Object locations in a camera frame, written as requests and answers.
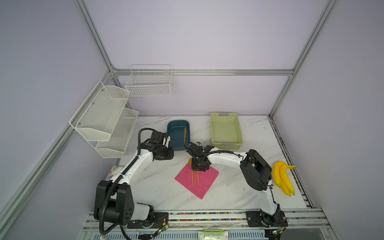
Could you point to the white perforated metal shelf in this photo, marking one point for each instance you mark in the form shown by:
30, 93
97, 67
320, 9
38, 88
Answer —
105, 121

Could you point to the white wire basket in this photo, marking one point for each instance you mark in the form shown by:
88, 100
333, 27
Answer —
150, 80

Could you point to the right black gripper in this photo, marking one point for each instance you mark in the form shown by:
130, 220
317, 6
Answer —
204, 168

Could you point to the colourful napkin packet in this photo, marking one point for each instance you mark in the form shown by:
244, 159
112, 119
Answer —
115, 171

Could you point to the teal plastic oval tub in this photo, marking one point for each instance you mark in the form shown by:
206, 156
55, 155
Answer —
175, 129

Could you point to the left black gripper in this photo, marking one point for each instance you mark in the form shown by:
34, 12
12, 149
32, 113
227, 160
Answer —
170, 155

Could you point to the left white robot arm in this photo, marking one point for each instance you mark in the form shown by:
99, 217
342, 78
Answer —
114, 201

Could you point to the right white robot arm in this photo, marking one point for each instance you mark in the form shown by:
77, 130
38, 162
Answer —
256, 171

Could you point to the yellow bananas bunch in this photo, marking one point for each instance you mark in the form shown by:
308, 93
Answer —
281, 178

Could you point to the light green plastic basket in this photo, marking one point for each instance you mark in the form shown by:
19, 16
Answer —
226, 131

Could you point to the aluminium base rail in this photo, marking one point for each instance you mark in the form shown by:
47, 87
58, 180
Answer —
240, 224

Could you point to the yellow plastic spoon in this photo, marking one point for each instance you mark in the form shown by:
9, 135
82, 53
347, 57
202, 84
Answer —
192, 172

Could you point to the aluminium frame profile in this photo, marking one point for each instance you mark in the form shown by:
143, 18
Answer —
18, 202

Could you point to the pink paper napkin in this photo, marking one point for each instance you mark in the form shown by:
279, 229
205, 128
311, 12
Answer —
207, 179

